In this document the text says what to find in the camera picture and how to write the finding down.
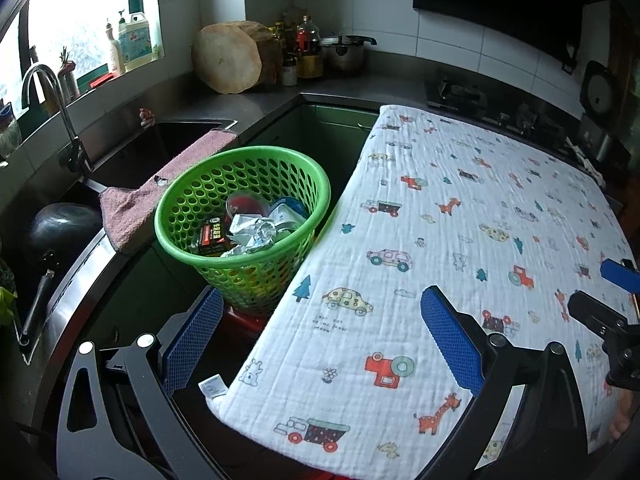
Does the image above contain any large detergent jug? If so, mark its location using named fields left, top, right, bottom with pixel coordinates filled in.
left=117, top=10, right=153, bottom=73

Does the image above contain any green plastic basket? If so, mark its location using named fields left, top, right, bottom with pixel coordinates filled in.
left=154, top=146, right=332, bottom=317

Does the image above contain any dark sauce bottle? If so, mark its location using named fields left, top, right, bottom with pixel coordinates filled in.
left=282, top=20, right=298, bottom=66

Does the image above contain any white rag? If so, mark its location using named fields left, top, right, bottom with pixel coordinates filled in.
left=565, top=140, right=608, bottom=186

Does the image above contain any steel cooking pot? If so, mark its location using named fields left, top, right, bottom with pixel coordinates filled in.
left=320, top=34, right=378, bottom=78

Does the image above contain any black gas stove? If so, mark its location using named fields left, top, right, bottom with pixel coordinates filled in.
left=424, top=77, right=581, bottom=151

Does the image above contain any red plastic stool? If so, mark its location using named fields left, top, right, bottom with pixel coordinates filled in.
left=225, top=307, right=273, bottom=333

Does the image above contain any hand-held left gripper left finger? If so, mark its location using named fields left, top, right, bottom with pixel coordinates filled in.
left=55, top=285, right=225, bottom=480

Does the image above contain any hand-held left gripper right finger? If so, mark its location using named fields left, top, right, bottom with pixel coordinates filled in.
left=420, top=285, right=588, bottom=480

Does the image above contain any dark wok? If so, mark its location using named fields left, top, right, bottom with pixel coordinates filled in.
left=15, top=202, right=104, bottom=366

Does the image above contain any person's right hand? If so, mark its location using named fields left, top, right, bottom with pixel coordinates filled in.
left=610, top=387, right=636, bottom=442

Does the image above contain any black rice cooker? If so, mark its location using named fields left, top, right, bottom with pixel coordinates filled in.
left=575, top=60, right=621, bottom=161

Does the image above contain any silver foil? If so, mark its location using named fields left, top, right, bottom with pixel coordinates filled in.
left=220, top=212, right=278, bottom=258

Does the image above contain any steel faucet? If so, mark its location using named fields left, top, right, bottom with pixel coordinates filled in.
left=21, top=63, right=91, bottom=173

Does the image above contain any printed blanket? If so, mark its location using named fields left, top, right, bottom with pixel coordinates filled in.
left=199, top=104, right=636, bottom=476

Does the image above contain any small blue box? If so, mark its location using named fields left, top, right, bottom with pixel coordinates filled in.
left=270, top=197, right=308, bottom=233

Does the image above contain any steel sink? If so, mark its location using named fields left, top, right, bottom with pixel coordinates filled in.
left=75, top=119, right=238, bottom=196

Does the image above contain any window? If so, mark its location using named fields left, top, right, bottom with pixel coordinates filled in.
left=0, top=0, right=166, bottom=116

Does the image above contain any round wooden chopping block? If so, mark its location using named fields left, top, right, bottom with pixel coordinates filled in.
left=191, top=21, right=283, bottom=95

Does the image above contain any white spray bottle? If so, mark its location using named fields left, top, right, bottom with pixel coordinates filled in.
left=104, top=19, right=126, bottom=77

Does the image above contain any small black box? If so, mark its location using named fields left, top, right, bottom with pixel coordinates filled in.
left=197, top=215, right=231, bottom=256

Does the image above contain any pink towel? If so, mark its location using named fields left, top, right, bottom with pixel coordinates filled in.
left=98, top=128, right=238, bottom=253

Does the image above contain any silver metal bottle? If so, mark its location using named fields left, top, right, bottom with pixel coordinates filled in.
left=57, top=47, right=82, bottom=98

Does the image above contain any red printed plastic cup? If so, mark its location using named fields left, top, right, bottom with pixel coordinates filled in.
left=226, top=192, right=271, bottom=221

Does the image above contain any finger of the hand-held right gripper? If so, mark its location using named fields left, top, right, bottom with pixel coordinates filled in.
left=600, top=258, right=640, bottom=295
left=567, top=290, right=635, bottom=337

